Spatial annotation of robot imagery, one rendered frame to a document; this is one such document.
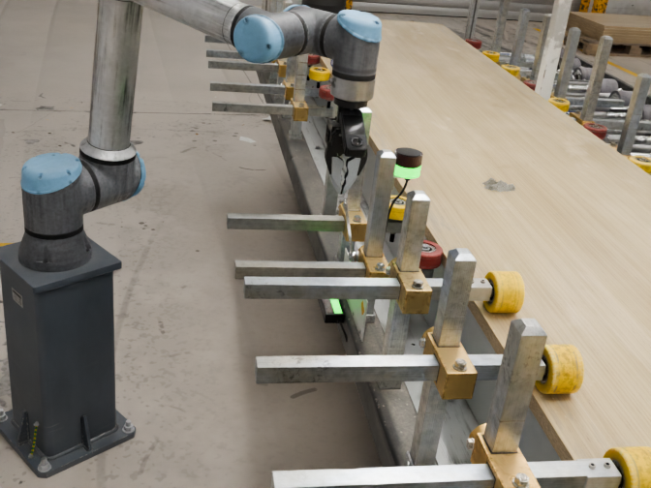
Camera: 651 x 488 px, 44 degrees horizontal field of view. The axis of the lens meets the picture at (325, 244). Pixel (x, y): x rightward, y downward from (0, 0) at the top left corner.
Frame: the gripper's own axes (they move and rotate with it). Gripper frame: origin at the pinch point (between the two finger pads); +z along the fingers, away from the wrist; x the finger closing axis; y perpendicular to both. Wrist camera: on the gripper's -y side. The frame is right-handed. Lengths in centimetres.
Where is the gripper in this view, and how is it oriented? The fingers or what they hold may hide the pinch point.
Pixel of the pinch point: (342, 190)
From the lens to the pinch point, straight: 173.1
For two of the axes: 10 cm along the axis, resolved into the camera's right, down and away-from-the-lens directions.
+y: -1.6, -4.5, 8.8
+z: -1.0, 8.9, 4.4
